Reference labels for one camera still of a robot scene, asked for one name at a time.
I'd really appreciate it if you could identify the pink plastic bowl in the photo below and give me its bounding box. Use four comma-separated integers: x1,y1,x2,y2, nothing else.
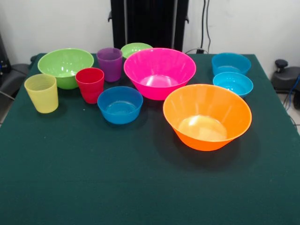
123,47,197,101

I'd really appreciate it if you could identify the orange plastic bowl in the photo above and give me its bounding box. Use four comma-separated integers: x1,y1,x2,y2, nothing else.
163,83,253,152

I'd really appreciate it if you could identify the purple plastic cup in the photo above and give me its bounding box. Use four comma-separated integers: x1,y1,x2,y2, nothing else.
96,47,123,83

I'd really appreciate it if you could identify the large green plastic bowl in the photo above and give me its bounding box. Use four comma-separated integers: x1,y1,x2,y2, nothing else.
37,48,95,90

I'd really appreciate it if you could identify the red plastic cup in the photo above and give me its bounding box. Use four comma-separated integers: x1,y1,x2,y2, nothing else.
75,67,105,104

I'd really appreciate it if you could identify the small green plastic bowl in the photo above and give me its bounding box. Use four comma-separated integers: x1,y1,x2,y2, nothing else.
120,42,153,60

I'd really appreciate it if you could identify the dark green tablecloth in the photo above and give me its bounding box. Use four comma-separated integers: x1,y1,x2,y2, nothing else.
0,53,300,225

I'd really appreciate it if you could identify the light blue plastic bowl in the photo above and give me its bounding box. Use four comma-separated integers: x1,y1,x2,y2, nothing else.
212,72,254,98

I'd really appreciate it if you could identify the yellow plastic cup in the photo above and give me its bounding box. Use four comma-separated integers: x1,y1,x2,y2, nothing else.
24,74,59,114

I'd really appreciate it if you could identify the black floor stand base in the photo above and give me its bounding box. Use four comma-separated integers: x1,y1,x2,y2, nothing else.
271,59,300,93
0,62,30,99

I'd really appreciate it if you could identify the black equipment box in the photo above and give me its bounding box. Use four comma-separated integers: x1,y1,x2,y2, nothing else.
0,32,12,75

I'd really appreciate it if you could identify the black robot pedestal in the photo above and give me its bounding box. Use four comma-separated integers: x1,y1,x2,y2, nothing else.
108,0,189,53

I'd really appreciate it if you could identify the black wall cable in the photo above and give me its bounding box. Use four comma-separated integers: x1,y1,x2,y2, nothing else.
200,0,207,49
206,0,211,52

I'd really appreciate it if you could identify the blue cable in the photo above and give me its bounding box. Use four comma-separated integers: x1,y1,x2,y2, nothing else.
283,74,300,111

